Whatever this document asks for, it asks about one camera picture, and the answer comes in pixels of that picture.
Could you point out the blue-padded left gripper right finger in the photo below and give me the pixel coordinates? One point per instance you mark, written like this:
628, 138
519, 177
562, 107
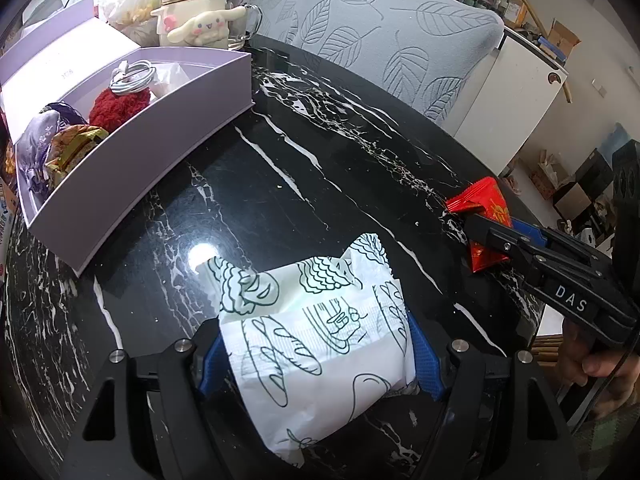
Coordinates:
426, 362

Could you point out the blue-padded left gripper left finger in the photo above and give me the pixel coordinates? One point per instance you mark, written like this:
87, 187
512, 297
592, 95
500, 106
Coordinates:
213, 367

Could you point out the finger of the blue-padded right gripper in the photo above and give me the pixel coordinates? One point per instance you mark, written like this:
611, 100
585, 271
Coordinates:
534, 233

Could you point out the red gold snack packet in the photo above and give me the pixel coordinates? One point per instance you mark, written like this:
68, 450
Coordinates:
484, 205

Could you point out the brown green snack packet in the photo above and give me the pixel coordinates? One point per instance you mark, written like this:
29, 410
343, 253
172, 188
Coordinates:
68, 148

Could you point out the lilac satin pouch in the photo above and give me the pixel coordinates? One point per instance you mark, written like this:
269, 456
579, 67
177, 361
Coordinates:
33, 146

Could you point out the translucent plastic bag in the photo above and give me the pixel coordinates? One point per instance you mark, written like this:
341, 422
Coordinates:
167, 78

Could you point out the person's right hand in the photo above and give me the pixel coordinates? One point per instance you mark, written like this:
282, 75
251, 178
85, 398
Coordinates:
577, 363

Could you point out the cardboard box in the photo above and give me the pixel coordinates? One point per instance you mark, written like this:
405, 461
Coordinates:
559, 42

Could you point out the grey leaf-pattern cushion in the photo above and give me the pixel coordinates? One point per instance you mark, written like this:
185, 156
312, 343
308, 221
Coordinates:
421, 52

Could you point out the red fluffy pom-pom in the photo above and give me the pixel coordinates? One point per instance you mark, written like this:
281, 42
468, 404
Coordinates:
110, 110

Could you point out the clear glass mug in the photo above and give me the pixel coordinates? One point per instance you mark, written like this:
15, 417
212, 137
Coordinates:
245, 27

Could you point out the lilac open gift box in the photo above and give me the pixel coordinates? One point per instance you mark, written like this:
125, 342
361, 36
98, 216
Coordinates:
72, 57

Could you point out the white Cinnamoroll kettle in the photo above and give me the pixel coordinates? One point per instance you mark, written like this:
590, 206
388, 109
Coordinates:
196, 23

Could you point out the clear bag of snacks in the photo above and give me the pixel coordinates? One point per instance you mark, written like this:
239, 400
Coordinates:
133, 18

